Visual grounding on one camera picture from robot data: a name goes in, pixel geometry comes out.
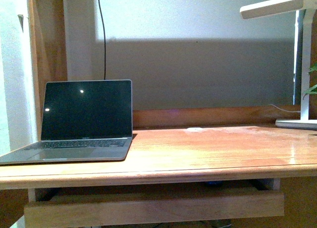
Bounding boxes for white round desk sticker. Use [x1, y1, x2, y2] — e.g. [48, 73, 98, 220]
[186, 127, 203, 132]

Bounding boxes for grey open laptop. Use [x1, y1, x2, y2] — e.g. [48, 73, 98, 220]
[0, 80, 133, 165]

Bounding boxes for wooden pull-out keyboard tray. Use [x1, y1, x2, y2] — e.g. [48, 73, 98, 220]
[24, 180, 284, 228]

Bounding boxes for green plant leaves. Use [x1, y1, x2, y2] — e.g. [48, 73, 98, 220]
[302, 63, 317, 99]

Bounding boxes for white desk lamp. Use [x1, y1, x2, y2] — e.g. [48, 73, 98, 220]
[240, 0, 317, 130]

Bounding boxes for wooden desk frame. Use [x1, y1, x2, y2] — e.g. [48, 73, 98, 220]
[0, 0, 317, 228]

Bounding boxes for white lamp cable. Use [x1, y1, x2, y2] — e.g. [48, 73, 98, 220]
[269, 104, 302, 114]

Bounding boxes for black hanging cable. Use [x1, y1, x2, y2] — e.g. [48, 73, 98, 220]
[98, 0, 107, 80]

